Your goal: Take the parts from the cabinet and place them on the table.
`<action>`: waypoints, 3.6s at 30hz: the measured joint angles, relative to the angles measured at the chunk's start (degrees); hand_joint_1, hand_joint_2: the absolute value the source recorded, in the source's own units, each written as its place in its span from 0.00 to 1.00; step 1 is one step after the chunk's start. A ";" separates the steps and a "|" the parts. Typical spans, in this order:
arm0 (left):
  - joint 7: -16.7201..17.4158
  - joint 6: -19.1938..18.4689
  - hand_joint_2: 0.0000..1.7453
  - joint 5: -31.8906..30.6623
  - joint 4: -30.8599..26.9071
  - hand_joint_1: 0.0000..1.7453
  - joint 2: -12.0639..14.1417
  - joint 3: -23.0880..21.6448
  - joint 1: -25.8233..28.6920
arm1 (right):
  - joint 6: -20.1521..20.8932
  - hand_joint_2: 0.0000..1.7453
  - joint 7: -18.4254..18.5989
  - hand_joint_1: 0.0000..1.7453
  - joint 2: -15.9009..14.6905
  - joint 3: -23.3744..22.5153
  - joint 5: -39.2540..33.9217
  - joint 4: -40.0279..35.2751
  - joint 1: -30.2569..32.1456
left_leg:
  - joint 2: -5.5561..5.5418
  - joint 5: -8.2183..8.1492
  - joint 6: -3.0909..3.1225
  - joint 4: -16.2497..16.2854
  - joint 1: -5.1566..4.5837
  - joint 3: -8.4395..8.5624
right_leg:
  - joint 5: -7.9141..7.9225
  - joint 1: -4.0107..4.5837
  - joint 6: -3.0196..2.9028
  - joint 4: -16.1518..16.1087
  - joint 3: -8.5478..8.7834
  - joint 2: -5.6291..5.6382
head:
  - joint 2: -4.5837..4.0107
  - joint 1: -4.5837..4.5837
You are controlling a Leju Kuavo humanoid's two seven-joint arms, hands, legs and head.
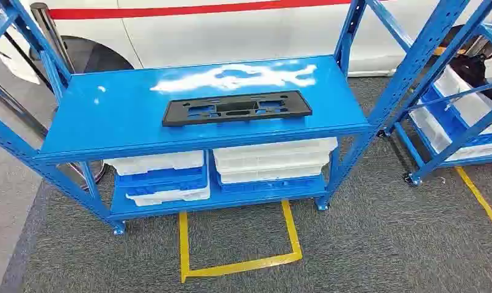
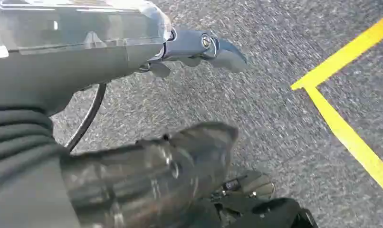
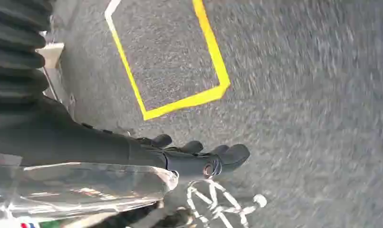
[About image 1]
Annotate black plastic frame panel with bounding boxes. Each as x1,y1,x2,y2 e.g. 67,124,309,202
162,90,313,128

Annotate blue plastic tray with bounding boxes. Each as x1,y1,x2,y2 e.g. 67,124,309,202
216,173,327,195
114,165,210,197

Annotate white car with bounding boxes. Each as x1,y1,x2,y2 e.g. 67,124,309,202
0,0,492,85

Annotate blue metal shelf rack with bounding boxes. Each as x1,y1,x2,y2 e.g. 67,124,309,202
0,0,471,237
377,0,492,187

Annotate blue plastic bin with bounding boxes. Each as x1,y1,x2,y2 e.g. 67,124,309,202
420,85,492,145

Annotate black bag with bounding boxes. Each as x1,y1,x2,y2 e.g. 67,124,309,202
450,52,492,105

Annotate chrome stanchion post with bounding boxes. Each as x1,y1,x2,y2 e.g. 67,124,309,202
29,2,107,191

